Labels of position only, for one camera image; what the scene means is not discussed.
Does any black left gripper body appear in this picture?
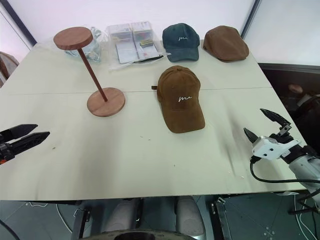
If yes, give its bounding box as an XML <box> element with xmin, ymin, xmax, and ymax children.
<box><xmin>0</xmin><ymin>139</ymin><xmax>16</xmax><ymax>167</ymax></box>

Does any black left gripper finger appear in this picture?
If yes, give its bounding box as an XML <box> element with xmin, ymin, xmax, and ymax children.
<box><xmin>9</xmin><ymin>131</ymin><xmax>51</xmax><ymax>156</ymax></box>
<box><xmin>0</xmin><ymin>123</ymin><xmax>39</xmax><ymax>144</ymax></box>

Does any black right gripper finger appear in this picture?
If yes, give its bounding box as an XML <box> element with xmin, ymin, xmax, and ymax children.
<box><xmin>243</xmin><ymin>127</ymin><xmax>260</xmax><ymax>145</ymax></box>
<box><xmin>259</xmin><ymin>108</ymin><xmax>292</xmax><ymax>131</ymax></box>

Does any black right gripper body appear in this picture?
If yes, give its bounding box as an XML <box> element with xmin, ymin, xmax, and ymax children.
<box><xmin>268</xmin><ymin>124</ymin><xmax>300</xmax><ymax>145</ymax></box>

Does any wooden round hat stand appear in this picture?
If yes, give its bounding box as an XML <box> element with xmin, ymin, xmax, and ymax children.
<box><xmin>53</xmin><ymin>26</ymin><xmax>126</xmax><ymax>118</ymax></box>

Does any person in dark clothes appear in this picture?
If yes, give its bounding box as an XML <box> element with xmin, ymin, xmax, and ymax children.
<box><xmin>258</xmin><ymin>62</ymin><xmax>320</xmax><ymax>151</ymax></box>

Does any brown wooden furniture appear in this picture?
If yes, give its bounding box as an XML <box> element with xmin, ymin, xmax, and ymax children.
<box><xmin>0</xmin><ymin>51</ymin><xmax>20</xmax><ymax>89</ymax></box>

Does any black folding table leg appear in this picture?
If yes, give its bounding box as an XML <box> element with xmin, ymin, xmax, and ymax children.
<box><xmin>210</xmin><ymin>196</ymin><xmax>232</xmax><ymax>240</ymax></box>
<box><xmin>71</xmin><ymin>199</ymin><xmax>91</xmax><ymax>240</ymax></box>

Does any brown baseball cap white script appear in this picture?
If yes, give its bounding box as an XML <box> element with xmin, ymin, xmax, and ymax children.
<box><xmin>151</xmin><ymin>65</ymin><xmax>206</xmax><ymax>134</ymax></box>

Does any brown flat cap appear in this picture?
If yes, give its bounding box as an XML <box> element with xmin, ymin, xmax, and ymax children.
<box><xmin>202</xmin><ymin>25</ymin><xmax>250</xmax><ymax>63</ymax></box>

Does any silver rounded robot leg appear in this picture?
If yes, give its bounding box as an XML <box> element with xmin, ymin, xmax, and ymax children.
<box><xmin>103</xmin><ymin>197</ymin><xmax>142</xmax><ymax>234</ymax></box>
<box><xmin>175</xmin><ymin>196</ymin><xmax>202</xmax><ymax>236</ymax></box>

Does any crumpled clear plastic bag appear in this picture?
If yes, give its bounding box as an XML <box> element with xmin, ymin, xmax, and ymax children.
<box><xmin>64</xmin><ymin>25</ymin><xmax>111</xmax><ymax>64</ymax></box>

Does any flat clear plastic sleeve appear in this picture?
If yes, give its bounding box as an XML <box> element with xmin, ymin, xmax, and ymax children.
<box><xmin>108</xmin><ymin>37</ymin><xmax>172</xmax><ymax>74</ymax></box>

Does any dark green baseball cap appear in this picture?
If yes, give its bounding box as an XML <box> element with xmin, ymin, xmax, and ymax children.
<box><xmin>162</xmin><ymin>23</ymin><xmax>201</xmax><ymax>63</ymax></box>

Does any black pen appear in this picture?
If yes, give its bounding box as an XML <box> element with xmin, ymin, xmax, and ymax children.
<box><xmin>131</xmin><ymin>52</ymin><xmax>171</xmax><ymax>64</ymax></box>

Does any white printed card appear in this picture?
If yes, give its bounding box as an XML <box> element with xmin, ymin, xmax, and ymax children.
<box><xmin>115</xmin><ymin>43</ymin><xmax>140</xmax><ymax>64</ymax></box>
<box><xmin>136</xmin><ymin>41</ymin><xmax>162</xmax><ymax>60</ymax></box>

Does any clear acrylic box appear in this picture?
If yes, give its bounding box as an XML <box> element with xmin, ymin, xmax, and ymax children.
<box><xmin>130</xmin><ymin>21</ymin><xmax>158</xmax><ymax>49</ymax></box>
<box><xmin>106</xmin><ymin>23</ymin><xmax>133</xmax><ymax>45</ymax></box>

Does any small black yellow block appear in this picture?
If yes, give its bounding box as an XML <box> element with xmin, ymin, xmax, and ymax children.
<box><xmin>138</xmin><ymin>39</ymin><xmax>154</xmax><ymax>49</ymax></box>

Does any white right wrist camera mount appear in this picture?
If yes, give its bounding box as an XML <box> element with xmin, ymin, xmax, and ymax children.
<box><xmin>250</xmin><ymin>135</ymin><xmax>300</xmax><ymax>161</ymax></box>

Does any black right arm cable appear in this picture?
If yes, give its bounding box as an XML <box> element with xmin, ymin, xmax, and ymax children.
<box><xmin>249</xmin><ymin>155</ymin><xmax>320</xmax><ymax>185</ymax></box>

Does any dark blue window frame post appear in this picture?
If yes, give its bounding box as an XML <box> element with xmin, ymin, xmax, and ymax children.
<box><xmin>239</xmin><ymin>0</ymin><xmax>263</xmax><ymax>39</ymax></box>
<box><xmin>0</xmin><ymin>0</ymin><xmax>37</xmax><ymax>49</ymax></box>

